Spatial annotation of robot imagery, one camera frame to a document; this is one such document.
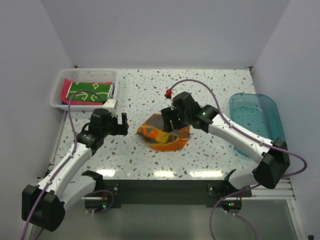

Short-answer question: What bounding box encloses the orange grey patterned towel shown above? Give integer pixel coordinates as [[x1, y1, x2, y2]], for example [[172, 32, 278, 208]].
[[136, 113, 191, 152]]

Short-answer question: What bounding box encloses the yellow green patterned towel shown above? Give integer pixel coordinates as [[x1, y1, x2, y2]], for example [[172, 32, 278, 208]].
[[62, 79, 114, 104]]

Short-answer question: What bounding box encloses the pink towel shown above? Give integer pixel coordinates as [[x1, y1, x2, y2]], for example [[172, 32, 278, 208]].
[[60, 78, 113, 105]]

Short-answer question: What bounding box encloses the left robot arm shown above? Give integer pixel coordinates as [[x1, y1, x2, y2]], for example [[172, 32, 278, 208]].
[[21, 108, 129, 232]]

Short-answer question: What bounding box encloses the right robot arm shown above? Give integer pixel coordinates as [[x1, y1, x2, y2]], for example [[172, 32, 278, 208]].
[[160, 91, 290, 197]]

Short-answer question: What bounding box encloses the teal plastic tub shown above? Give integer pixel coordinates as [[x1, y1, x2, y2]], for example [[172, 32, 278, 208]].
[[228, 92, 286, 158]]

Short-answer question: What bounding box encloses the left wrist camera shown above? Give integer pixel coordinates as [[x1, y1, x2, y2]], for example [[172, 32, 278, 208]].
[[102, 98, 118, 112]]

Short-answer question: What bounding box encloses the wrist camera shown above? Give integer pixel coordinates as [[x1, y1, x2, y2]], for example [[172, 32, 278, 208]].
[[102, 98, 118, 112], [164, 88, 176, 100]]

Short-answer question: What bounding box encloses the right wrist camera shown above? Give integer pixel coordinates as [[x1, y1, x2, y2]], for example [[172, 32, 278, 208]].
[[164, 88, 176, 100]]

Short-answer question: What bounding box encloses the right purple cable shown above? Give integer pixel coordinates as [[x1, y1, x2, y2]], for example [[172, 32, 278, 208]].
[[166, 79, 308, 240]]

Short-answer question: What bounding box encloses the purple cable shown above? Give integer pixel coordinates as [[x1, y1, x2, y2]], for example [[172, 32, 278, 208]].
[[166, 79, 308, 240], [21, 90, 116, 240]]

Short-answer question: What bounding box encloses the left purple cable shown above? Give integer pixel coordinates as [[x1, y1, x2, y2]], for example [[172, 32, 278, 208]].
[[21, 90, 116, 240]]

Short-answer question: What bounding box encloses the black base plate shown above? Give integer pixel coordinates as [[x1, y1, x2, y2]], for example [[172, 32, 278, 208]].
[[74, 178, 252, 210]]

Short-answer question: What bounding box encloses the aluminium rail frame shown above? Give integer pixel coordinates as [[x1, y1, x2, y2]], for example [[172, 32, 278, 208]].
[[18, 159, 307, 240]]

